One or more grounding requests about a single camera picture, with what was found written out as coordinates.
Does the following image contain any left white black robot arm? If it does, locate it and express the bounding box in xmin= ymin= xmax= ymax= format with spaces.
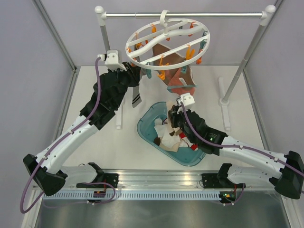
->
xmin=23 ymin=62 xmax=141 ymax=196

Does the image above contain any white cloth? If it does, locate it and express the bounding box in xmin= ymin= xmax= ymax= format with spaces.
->
xmin=153 ymin=125 xmax=193 ymax=150

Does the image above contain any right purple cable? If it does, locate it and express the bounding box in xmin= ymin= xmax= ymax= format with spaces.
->
xmin=179 ymin=101 xmax=304 ymax=174

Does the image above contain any purple cable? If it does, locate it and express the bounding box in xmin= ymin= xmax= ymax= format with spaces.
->
xmin=179 ymin=101 xmax=304 ymax=174
xmin=20 ymin=55 xmax=105 ymax=214

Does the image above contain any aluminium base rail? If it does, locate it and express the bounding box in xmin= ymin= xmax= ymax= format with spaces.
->
xmin=59 ymin=169 xmax=262 ymax=190

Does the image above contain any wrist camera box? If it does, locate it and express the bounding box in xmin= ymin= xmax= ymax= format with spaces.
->
xmin=97 ymin=50 xmax=126 ymax=71
xmin=177 ymin=93 xmax=195 ymax=110

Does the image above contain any white silver clothes rack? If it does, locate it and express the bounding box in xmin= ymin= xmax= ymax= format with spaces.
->
xmin=95 ymin=5 xmax=276 ymax=131

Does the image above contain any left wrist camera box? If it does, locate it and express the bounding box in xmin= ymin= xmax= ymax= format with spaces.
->
xmin=97 ymin=50 xmax=126 ymax=71

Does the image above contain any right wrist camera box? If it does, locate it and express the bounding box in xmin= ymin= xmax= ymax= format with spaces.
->
xmin=177 ymin=93 xmax=195 ymax=110

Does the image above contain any teal clothes peg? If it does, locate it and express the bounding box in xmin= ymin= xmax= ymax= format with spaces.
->
xmin=145 ymin=62 xmax=152 ymax=79

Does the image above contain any yellow clothes peg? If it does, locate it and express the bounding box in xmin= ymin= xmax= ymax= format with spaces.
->
xmin=156 ymin=70 xmax=170 ymax=81

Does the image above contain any teal plastic basin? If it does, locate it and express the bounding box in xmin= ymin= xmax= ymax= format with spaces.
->
xmin=137 ymin=102 xmax=206 ymax=166

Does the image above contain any white black-striped sock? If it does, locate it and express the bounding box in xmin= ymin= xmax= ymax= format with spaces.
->
xmin=154 ymin=118 xmax=168 ymax=130

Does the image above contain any coral brown towel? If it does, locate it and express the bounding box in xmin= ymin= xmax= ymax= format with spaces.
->
xmin=161 ymin=53 xmax=197 ymax=95

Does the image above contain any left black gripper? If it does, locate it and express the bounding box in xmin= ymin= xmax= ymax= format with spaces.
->
xmin=108 ymin=62 xmax=142 ymax=108

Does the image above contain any white slotted cable duct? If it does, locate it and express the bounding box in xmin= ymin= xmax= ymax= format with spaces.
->
xmin=43 ymin=190 xmax=221 ymax=200

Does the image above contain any white round clip hanger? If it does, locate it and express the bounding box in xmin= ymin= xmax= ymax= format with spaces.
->
xmin=125 ymin=10 xmax=210 ymax=71

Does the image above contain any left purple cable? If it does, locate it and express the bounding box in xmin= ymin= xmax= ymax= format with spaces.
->
xmin=20 ymin=55 xmax=105 ymax=214

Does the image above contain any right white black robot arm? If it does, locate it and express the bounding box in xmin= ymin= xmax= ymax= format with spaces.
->
xmin=168 ymin=105 xmax=304 ymax=200

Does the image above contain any red sock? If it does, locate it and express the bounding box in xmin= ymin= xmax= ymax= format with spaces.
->
xmin=179 ymin=133 xmax=198 ymax=151

